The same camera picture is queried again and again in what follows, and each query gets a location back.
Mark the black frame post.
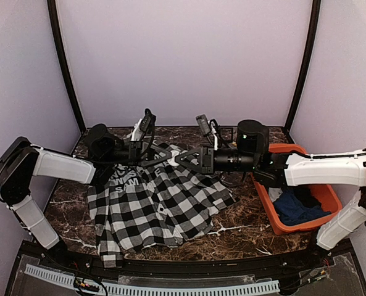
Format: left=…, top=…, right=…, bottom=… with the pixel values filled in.
left=283, top=0, right=322, bottom=134
left=47, top=0, right=86, bottom=134

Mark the black front rail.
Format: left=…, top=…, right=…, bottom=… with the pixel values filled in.
left=9, top=239, right=362, bottom=283

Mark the white slotted cable duct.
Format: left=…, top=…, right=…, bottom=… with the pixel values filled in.
left=24, top=264, right=280, bottom=295

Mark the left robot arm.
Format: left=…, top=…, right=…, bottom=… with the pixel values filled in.
left=0, top=124, right=172, bottom=269

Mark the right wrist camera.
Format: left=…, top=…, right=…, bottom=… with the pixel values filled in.
left=196, top=114, right=220, bottom=150

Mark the blue garment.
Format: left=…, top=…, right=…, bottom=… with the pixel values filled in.
left=268, top=187, right=331, bottom=226

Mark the black white plaid shirt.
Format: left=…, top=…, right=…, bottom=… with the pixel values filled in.
left=87, top=162, right=236, bottom=268

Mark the left black frame post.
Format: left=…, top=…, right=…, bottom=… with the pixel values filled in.
left=47, top=0, right=86, bottom=134

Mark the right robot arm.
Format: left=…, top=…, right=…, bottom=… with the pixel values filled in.
left=172, top=115, right=366, bottom=268

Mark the right black frame post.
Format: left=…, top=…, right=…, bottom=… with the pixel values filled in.
left=283, top=0, right=322, bottom=134

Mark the black garment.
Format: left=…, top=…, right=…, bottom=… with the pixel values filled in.
left=293, top=186, right=322, bottom=208

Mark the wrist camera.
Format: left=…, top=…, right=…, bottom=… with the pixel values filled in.
left=196, top=114, right=220, bottom=150
left=131, top=109, right=156, bottom=141

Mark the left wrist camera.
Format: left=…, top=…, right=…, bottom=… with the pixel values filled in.
left=131, top=109, right=156, bottom=141

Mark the orange plastic basket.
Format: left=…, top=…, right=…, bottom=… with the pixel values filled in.
left=252, top=143, right=343, bottom=237

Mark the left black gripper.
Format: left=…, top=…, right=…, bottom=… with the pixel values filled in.
left=102, top=140, right=174, bottom=167

